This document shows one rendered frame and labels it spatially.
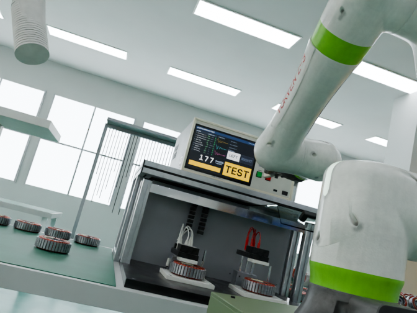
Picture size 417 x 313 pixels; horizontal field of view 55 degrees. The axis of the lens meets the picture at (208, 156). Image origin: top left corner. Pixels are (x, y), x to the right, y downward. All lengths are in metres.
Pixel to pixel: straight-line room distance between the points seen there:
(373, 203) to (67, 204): 7.27
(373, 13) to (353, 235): 0.41
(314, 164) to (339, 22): 0.38
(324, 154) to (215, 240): 0.68
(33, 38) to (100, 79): 5.90
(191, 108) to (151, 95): 0.84
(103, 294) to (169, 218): 0.58
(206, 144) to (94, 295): 0.69
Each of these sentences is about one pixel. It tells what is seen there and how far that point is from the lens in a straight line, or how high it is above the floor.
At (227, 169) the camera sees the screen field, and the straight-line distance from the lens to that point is 1.46.
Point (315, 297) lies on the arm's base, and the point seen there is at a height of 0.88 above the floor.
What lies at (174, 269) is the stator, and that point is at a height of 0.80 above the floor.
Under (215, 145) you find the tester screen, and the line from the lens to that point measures 1.46.
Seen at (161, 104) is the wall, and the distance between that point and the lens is 7.99.
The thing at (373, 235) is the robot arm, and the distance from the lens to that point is 0.58.
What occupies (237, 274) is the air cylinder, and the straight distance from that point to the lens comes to 1.47.
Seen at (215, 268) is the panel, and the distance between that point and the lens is 1.58.
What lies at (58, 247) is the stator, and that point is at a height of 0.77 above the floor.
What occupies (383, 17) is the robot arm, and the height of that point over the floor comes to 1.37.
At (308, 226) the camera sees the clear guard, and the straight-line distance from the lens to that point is 1.27.
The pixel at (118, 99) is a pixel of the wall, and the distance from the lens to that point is 7.95.
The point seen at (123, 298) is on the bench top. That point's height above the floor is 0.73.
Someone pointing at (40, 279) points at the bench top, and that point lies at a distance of 1.03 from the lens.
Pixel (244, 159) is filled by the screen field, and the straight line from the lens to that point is 1.48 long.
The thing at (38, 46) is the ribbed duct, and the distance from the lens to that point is 2.19.
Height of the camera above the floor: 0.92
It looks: 11 degrees up
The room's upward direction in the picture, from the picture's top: 14 degrees clockwise
